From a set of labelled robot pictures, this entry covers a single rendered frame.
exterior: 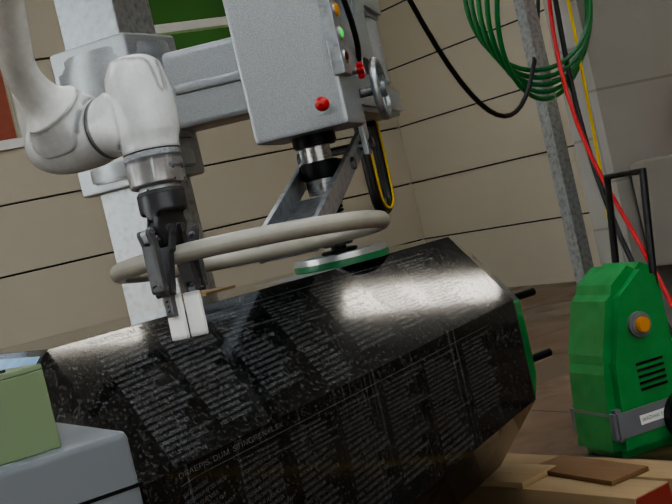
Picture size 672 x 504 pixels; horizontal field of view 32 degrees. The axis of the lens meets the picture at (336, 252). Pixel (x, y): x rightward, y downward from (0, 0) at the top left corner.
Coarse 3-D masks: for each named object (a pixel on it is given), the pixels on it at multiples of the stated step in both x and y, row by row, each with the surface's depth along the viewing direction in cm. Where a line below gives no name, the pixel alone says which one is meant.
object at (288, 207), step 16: (352, 144) 273; (352, 160) 266; (336, 176) 250; (352, 176) 265; (288, 192) 251; (304, 192) 264; (336, 192) 246; (288, 208) 248; (304, 208) 250; (320, 208) 230; (336, 208) 242; (288, 256) 222
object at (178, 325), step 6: (180, 294) 177; (180, 300) 177; (180, 306) 177; (180, 312) 177; (168, 318) 178; (174, 318) 177; (180, 318) 177; (174, 324) 177; (180, 324) 177; (186, 324) 177; (174, 330) 177; (180, 330) 177; (186, 330) 177; (174, 336) 178; (180, 336) 177; (186, 336) 176
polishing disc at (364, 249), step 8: (360, 248) 259; (368, 248) 255; (376, 248) 257; (320, 256) 265; (328, 256) 256; (336, 256) 253; (344, 256) 253; (352, 256) 253; (296, 264) 261; (304, 264) 257; (312, 264) 255
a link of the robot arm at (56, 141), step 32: (0, 0) 165; (0, 32) 170; (0, 64) 176; (32, 64) 178; (32, 96) 180; (64, 96) 182; (32, 128) 183; (64, 128) 181; (32, 160) 189; (64, 160) 185; (96, 160) 185
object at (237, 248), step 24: (336, 216) 182; (360, 216) 185; (384, 216) 193; (216, 240) 176; (240, 240) 176; (264, 240) 177; (288, 240) 178; (312, 240) 219; (336, 240) 217; (120, 264) 187; (144, 264) 182; (216, 264) 220; (240, 264) 222
